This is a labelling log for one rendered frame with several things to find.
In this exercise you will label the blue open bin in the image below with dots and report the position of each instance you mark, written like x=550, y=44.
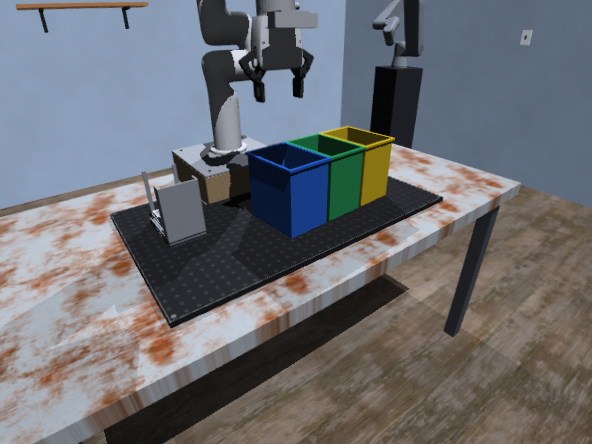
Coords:
x=293, y=201

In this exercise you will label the green bin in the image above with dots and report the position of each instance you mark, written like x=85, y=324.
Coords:
x=344, y=171

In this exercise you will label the yellow open-top bin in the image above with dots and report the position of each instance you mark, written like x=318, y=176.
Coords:
x=376, y=160

